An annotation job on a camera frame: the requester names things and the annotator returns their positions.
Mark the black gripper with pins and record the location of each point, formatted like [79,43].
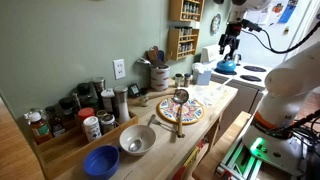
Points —
[234,30]

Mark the green lid spice bottle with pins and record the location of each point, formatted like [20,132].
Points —
[94,104]

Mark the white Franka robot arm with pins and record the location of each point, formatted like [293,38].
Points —
[286,83]

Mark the spice jar blue lid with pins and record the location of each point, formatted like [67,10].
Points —
[187,79]

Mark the wooden spice rack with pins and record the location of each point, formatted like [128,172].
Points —
[175,13]
[173,46]

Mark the spice jar black lid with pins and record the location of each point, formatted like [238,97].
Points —
[178,80]

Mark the small black-capped spice jar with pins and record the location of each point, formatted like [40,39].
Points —
[144,97]

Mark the white plastic spice bottle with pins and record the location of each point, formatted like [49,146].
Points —
[92,129]

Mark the dark sauce bottle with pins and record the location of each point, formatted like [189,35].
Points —
[55,122]

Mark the orange sauce bottle white cap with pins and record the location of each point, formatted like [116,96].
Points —
[40,129]

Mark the blue kettle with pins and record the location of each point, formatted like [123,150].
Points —
[226,66]

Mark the white refrigerator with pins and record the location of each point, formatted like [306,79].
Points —
[263,43]

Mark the black stove burner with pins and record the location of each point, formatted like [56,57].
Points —
[255,68]
[250,78]

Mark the white plastic spatula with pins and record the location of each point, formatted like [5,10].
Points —
[224,85]

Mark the grey-blue tissue box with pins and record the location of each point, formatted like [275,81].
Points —
[202,76]

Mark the white stove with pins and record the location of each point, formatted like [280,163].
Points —
[246,86]

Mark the crumpled white cloth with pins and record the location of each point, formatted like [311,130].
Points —
[206,95]

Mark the blue paper sheet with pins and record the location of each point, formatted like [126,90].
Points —
[288,11]

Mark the colourful patterned plate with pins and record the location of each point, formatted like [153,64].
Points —
[193,111]

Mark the wooden spoon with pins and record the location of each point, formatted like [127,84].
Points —
[153,54]

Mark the white red-striped utensil crock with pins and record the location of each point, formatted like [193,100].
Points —
[160,78]

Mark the wooden rolling pin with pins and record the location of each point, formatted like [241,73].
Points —
[163,92]

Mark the metal serving spoon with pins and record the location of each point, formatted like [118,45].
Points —
[143,61]

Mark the metal fork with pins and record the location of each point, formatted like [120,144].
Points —
[163,125]

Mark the black kitchen timer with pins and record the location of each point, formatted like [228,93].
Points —
[134,90]

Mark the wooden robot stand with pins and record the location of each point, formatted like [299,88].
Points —
[213,150]

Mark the glass shaker metal cap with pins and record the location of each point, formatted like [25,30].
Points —
[122,105]

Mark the white ceramic bowl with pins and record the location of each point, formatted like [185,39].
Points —
[143,135]

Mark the salt canister white lid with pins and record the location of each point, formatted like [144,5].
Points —
[107,100]

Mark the tall silver lid jar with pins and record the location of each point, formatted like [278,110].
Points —
[98,85]

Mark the metal lid glass jar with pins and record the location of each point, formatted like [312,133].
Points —
[107,124]

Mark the gold lid glass jar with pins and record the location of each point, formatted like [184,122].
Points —
[101,114]

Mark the tall black lid jar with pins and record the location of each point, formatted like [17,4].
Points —
[83,92]

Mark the red lid jar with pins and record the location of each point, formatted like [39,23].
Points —
[85,114]

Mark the blue plastic bowl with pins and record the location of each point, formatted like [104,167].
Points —
[101,162]

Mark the squat black lid jar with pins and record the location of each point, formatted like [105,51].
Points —
[67,108]

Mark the decorative wall plate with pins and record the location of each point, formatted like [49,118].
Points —
[216,24]

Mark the white wall outlet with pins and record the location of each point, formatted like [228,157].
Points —
[119,69]

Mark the aluminium base frame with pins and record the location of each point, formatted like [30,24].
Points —
[238,163]

